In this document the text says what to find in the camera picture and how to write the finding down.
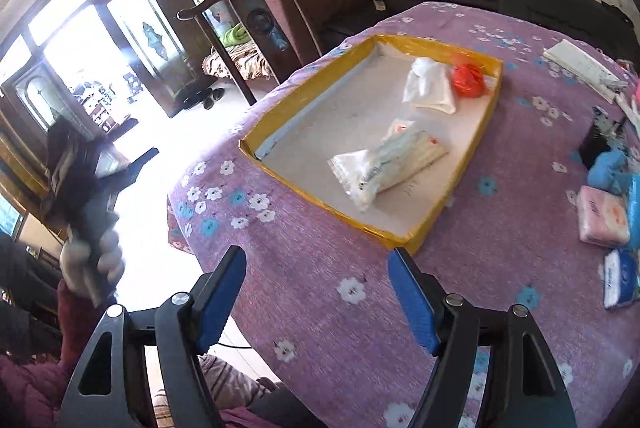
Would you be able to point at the white paper booklet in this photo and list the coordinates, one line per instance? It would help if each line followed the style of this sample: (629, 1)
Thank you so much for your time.
(587, 69)

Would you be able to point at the yellow edged cardboard tray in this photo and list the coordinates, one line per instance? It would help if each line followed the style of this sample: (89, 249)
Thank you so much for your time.
(347, 106)

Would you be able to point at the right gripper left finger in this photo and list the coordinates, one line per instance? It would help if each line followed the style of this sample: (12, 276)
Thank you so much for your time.
(110, 388)

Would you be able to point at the blue red sponge pack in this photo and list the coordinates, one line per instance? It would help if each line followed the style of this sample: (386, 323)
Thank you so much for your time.
(633, 212)

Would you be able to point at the small blue cloth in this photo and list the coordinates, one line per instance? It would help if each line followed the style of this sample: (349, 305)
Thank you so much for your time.
(609, 173)

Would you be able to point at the white red plastic bag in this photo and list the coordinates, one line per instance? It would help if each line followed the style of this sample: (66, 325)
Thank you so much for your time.
(403, 152)

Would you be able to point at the red plastic bag ball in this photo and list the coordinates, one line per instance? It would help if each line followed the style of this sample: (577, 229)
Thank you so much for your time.
(466, 78)

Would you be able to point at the white cloth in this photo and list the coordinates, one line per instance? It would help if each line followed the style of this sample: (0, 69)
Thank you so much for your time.
(428, 86)

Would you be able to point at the brown armchair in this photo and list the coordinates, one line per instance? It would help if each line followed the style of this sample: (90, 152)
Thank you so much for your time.
(314, 27)

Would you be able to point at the blue floral tissue pack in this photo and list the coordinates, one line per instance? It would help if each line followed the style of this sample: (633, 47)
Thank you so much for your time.
(621, 278)

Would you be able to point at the purple floral tablecloth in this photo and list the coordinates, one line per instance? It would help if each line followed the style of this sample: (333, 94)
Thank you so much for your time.
(317, 304)

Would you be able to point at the gloved left hand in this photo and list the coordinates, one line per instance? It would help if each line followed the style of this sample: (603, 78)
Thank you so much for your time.
(77, 266)

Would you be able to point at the pink tissue pack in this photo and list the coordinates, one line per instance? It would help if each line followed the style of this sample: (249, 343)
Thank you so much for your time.
(602, 218)

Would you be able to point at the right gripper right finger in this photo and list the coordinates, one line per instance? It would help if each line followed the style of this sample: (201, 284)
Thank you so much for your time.
(523, 388)

